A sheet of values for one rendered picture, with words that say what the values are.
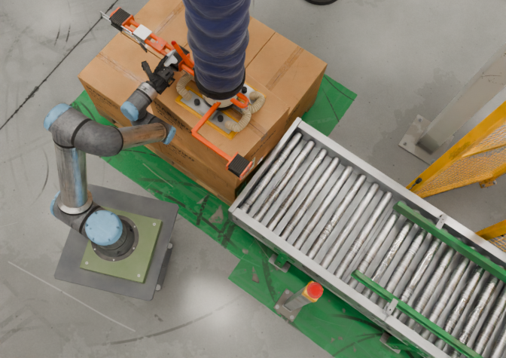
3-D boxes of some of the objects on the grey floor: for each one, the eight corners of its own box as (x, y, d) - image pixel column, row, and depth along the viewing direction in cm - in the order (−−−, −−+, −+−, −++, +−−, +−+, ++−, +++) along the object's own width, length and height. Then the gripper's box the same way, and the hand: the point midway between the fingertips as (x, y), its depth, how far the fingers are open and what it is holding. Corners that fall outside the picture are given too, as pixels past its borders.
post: (297, 303, 310) (324, 289, 216) (291, 312, 308) (315, 301, 214) (288, 297, 311) (311, 279, 217) (281, 306, 309) (303, 292, 215)
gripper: (161, 99, 228) (188, 68, 234) (156, 87, 216) (186, 53, 222) (147, 90, 230) (174, 59, 236) (141, 76, 217) (171, 44, 224)
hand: (173, 54), depth 229 cm, fingers closed on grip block, 6 cm apart
